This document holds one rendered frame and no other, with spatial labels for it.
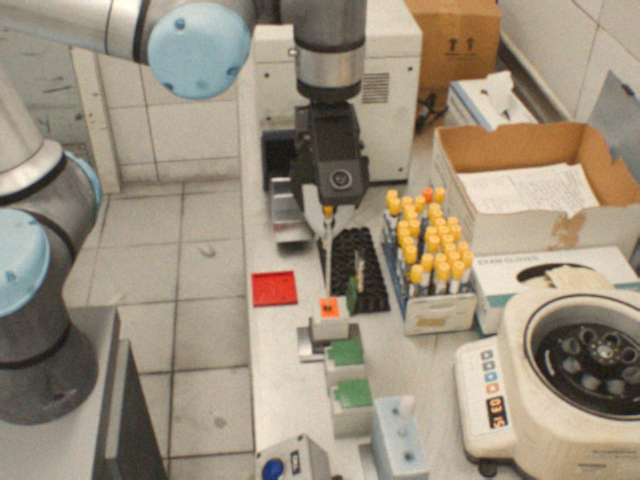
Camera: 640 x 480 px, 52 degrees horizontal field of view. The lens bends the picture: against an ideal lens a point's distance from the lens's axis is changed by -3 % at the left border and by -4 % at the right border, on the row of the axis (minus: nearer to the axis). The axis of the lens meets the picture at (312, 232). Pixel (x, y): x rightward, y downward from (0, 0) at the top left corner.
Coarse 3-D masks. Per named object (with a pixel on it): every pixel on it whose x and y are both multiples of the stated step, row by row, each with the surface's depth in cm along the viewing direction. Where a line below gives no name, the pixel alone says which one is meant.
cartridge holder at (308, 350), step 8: (296, 328) 97; (304, 328) 97; (312, 328) 94; (352, 328) 97; (304, 336) 96; (312, 336) 93; (352, 336) 96; (360, 336) 96; (304, 344) 95; (312, 344) 92; (320, 344) 92; (328, 344) 93; (304, 352) 94; (312, 352) 93; (320, 352) 94; (304, 360) 94; (312, 360) 94
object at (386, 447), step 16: (384, 400) 77; (384, 416) 75; (400, 416) 75; (384, 432) 74; (416, 432) 74; (368, 448) 82; (384, 448) 73; (400, 448) 72; (416, 448) 72; (368, 464) 81; (384, 464) 74; (400, 464) 71; (416, 464) 71
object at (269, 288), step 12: (252, 276) 106; (264, 276) 107; (276, 276) 107; (288, 276) 107; (252, 288) 104; (264, 288) 105; (276, 288) 105; (288, 288) 105; (252, 300) 102; (264, 300) 103; (276, 300) 102; (288, 300) 102
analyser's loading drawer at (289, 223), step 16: (272, 176) 122; (288, 176) 122; (272, 192) 117; (288, 192) 117; (272, 208) 114; (288, 208) 114; (272, 224) 111; (288, 224) 109; (304, 224) 109; (288, 240) 111
